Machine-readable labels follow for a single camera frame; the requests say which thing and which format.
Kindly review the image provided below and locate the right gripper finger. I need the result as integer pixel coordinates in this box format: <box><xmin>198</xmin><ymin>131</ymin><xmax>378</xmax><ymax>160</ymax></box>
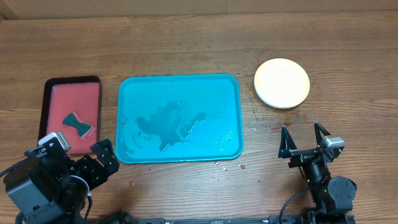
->
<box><xmin>279</xmin><ymin>126</ymin><xmax>298</xmax><ymax>152</ymax></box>
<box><xmin>314</xmin><ymin>122</ymin><xmax>330</xmax><ymax>145</ymax></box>

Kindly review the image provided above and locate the green rimmed plate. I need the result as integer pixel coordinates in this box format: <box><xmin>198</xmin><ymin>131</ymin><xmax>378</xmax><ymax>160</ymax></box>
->
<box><xmin>254</xmin><ymin>58</ymin><xmax>310</xmax><ymax>96</ymax></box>

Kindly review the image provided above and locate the black tray with red liquid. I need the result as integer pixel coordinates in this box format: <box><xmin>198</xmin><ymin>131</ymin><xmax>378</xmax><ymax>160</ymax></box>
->
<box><xmin>38</xmin><ymin>75</ymin><xmax>102</xmax><ymax>155</ymax></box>

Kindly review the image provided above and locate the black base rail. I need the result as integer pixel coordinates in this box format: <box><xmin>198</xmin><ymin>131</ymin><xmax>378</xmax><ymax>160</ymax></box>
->
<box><xmin>98</xmin><ymin>210</ymin><xmax>356</xmax><ymax>224</ymax></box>

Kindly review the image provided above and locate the teal plastic tray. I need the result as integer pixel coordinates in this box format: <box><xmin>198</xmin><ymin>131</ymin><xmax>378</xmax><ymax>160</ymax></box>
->
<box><xmin>115</xmin><ymin>73</ymin><xmax>244</xmax><ymax>164</ymax></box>

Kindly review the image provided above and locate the dark green sponge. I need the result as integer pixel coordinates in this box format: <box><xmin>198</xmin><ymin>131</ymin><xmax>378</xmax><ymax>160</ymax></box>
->
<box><xmin>62</xmin><ymin>112</ymin><xmax>94</xmax><ymax>139</ymax></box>

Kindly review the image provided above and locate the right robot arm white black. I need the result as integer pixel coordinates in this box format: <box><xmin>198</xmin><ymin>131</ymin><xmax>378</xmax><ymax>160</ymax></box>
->
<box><xmin>277</xmin><ymin>122</ymin><xmax>357</xmax><ymax>224</ymax></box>

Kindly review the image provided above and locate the white plate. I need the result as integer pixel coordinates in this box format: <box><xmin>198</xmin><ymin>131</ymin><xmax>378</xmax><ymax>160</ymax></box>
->
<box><xmin>259</xmin><ymin>94</ymin><xmax>307</xmax><ymax>109</ymax></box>

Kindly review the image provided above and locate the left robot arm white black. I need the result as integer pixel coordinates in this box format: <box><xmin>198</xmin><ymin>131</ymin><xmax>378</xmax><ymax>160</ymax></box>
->
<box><xmin>1</xmin><ymin>137</ymin><xmax>119</xmax><ymax>223</ymax></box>

